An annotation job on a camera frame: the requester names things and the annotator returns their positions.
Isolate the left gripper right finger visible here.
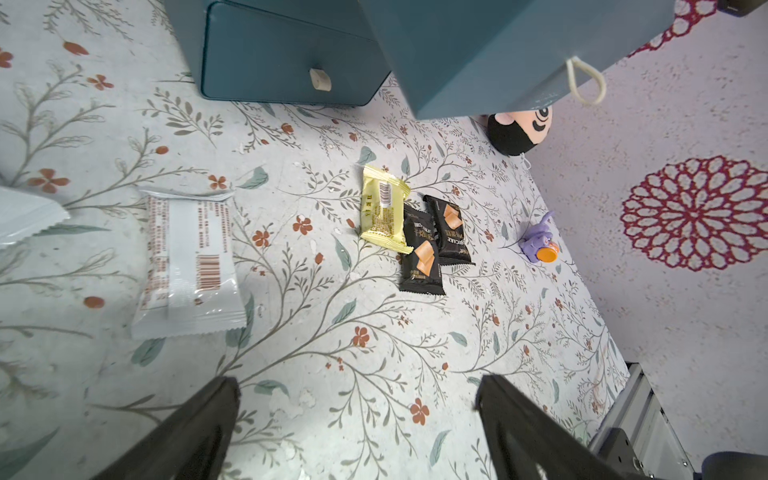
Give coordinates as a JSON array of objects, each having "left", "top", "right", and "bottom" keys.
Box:
[{"left": 475, "top": 375, "right": 623, "bottom": 479}]

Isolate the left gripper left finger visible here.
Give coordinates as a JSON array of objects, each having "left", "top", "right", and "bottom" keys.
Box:
[{"left": 95, "top": 376, "right": 241, "bottom": 479}]

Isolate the black cookie packet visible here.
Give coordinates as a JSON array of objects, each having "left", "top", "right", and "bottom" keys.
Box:
[
  {"left": 423, "top": 195, "right": 473, "bottom": 266},
  {"left": 399, "top": 205, "right": 445, "bottom": 296}
]

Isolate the teal top drawer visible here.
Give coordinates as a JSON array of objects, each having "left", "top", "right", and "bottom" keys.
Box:
[{"left": 360, "top": 0, "right": 675, "bottom": 120}]

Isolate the teal drawer cabinet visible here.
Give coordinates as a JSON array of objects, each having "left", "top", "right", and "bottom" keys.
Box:
[{"left": 164, "top": 1, "right": 391, "bottom": 106}]

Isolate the white cookie packet right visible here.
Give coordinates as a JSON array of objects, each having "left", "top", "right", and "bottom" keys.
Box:
[{"left": 131, "top": 187, "right": 247, "bottom": 340}]

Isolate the white cookie packet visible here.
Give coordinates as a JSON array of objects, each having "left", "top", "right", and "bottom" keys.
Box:
[
  {"left": 131, "top": 187, "right": 247, "bottom": 340},
  {"left": 1, "top": 187, "right": 70, "bottom": 249}
]

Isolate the purple toy figure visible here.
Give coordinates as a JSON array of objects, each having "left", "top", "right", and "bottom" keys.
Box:
[{"left": 521, "top": 211, "right": 560, "bottom": 264}]

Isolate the white cookie packet left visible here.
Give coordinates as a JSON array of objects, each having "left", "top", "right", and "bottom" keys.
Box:
[{"left": 1, "top": 187, "right": 70, "bottom": 249}]

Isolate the cartoon boy plush head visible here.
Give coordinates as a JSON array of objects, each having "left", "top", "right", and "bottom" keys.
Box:
[{"left": 486, "top": 107, "right": 553, "bottom": 156}]

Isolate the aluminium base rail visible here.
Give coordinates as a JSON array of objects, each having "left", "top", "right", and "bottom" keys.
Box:
[{"left": 589, "top": 363, "right": 695, "bottom": 479}]

